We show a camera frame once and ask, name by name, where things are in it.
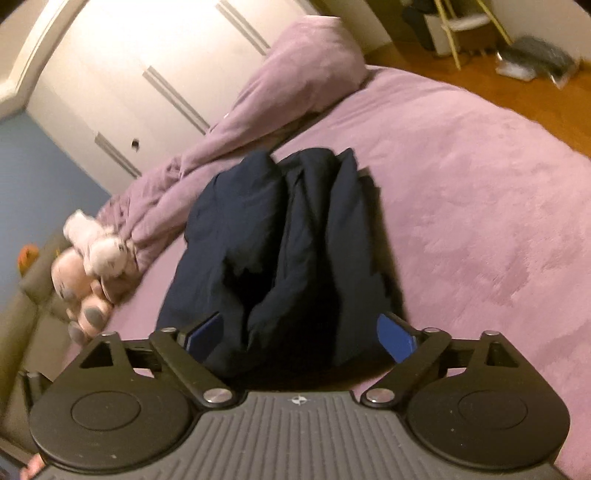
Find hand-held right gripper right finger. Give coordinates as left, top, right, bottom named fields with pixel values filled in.
left=360, top=313, right=515, bottom=408

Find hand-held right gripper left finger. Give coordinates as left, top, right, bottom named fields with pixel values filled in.
left=78, top=311, right=234, bottom=408

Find dark navy pants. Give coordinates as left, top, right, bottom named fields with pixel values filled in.
left=156, top=148, right=408, bottom=385

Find white plush toy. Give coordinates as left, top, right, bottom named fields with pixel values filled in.
left=64, top=210, right=137, bottom=280

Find pink plush toy grey feet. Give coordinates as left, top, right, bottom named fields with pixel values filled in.
left=50, top=247, right=115, bottom=344

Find pink fleece blanket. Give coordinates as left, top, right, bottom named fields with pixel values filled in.
left=108, top=65, right=591, bottom=446

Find crumpled mauve duvet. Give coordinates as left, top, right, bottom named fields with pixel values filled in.
left=98, top=90, right=326, bottom=278

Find olive green cushion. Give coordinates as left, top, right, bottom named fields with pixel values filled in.
left=0, top=228, right=86, bottom=455

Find orange plush toy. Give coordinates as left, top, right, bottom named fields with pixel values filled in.
left=17, top=244, right=38, bottom=274

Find white wardrobe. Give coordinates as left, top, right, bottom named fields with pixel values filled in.
left=0, top=0, right=331, bottom=197

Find mauve pillow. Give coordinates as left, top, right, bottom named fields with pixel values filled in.
left=231, top=21, right=369, bottom=121

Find grey plastic bag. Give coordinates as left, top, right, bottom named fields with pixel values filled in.
left=495, top=36, right=579, bottom=89

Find dark cloth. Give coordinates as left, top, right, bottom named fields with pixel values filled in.
left=401, top=0, right=437, bottom=52

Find yellow-legged white stool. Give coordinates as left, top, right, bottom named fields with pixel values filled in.
left=431, top=0, right=514, bottom=71

